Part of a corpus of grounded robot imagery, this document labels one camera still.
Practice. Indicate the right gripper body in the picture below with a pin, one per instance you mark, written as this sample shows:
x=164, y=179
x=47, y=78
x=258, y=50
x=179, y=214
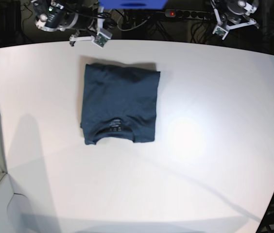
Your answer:
x=85, y=22

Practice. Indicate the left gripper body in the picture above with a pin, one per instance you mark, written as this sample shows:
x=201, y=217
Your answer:
x=234, y=18

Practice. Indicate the dark blue t-shirt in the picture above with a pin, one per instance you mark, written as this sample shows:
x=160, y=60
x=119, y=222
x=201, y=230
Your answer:
x=119, y=102

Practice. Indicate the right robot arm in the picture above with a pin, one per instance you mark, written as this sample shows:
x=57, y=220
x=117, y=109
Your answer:
x=61, y=15

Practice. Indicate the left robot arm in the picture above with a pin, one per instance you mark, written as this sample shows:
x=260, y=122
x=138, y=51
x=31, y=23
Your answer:
x=239, y=10

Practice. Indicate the blue plastic bin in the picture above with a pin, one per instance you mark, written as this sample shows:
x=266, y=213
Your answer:
x=133, y=4

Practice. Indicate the black power strip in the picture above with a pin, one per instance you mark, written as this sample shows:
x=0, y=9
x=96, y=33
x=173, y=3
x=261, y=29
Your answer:
x=188, y=14

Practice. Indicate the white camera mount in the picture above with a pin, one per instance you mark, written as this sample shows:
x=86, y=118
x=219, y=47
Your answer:
x=104, y=23
x=223, y=26

